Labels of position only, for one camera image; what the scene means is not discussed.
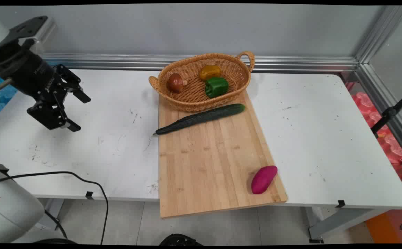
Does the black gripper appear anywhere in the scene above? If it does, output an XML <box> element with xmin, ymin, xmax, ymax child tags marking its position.
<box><xmin>0</xmin><ymin>47</ymin><xmax>91</xmax><ymax>133</ymax></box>

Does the long dark green cucumber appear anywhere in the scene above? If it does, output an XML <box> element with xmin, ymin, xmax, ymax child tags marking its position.
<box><xmin>155</xmin><ymin>103</ymin><xmax>246</xmax><ymax>135</ymax></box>

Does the blue foam floor mat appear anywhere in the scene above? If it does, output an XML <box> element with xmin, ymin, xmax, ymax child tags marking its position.
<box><xmin>0</xmin><ymin>76</ymin><xmax>18</xmax><ymax>122</ymax></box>

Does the grey metal table leg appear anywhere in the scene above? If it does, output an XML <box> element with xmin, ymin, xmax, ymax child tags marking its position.
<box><xmin>307</xmin><ymin>206</ymin><xmax>391</xmax><ymax>243</ymax></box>
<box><xmin>36</xmin><ymin>198</ymin><xmax>65</xmax><ymax>231</ymax></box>

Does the brown toy mushroom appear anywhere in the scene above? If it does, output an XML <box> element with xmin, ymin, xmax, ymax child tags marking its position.
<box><xmin>167</xmin><ymin>73</ymin><xmax>188</xmax><ymax>93</ymax></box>

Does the woven wicker basket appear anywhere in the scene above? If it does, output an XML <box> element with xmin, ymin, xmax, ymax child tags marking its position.
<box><xmin>148</xmin><ymin>51</ymin><xmax>256</xmax><ymax>112</ymax></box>

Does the yellow bell pepper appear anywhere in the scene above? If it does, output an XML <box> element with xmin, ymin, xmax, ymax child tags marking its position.
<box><xmin>199</xmin><ymin>65</ymin><xmax>222</xmax><ymax>82</ymax></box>

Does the green bell pepper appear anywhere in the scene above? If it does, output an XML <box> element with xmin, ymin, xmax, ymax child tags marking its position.
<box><xmin>205</xmin><ymin>77</ymin><xmax>229</xmax><ymax>99</ymax></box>

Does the bamboo cutting board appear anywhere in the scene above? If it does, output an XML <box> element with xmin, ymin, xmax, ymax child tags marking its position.
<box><xmin>158</xmin><ymin>91</ymin><xmax>288</xmax><ymax>219</ymax></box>

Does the black round floor object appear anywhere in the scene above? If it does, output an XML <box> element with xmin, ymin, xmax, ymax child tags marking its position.
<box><xmin>159</xmin><ymin>233</ymin><xmax>204</xmax><ymax>246</ymax></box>

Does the purple sweet potato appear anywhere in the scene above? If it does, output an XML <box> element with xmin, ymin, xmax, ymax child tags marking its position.
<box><xmin>251</xmin><ymin>165</ymin><xmax>278</xmax><ymax>195</ymax></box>

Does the pink foam floor mat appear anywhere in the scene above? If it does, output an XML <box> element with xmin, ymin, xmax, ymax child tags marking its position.
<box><xmin>346</xmin><ymin>81</ymin><xmax>402</xmax><ymax>165</ymax></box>

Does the black tripod stand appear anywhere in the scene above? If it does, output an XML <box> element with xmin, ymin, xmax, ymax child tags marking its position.
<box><xmin>370</xmin><ymin>89</ymin><xmax>402</xmax><ymax>139</ymax></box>

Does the orange floor panel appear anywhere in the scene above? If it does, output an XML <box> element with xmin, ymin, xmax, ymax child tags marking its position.
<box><xmin>365</xmin><ymin>212</ymin><xmax>402</xmax><ymax>244</ymax></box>

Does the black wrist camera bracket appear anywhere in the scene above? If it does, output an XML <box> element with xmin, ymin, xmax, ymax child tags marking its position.
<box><xmin>3</xmin><ymin>16</ymin><xmax>49</xmax><ymax>47</ymax></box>

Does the black power cable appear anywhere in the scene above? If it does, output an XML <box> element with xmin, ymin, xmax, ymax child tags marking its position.
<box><xmin>0</xmin><ymin>171</ymin><xmax>109</xmax><ymax>245</ymax></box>

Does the horizontal aluminium frame rail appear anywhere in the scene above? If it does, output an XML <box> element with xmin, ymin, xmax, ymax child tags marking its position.
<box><xmin>40</xmin><ymin>53</ymin><xmax>359</xmax><ymax>73</ymax></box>

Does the aluminium side frame rail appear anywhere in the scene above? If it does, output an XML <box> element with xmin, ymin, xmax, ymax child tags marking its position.
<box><xmin>355</xmin><ymin>64</ymin><xmax>402</xmax><ymax>162</ymax></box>

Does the aluminium corner frame post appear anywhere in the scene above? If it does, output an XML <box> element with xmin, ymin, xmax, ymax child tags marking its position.
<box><xmin>355</xmin><ymin>5</ymin><xmax>402</xmax><ymax>65</ymax></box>

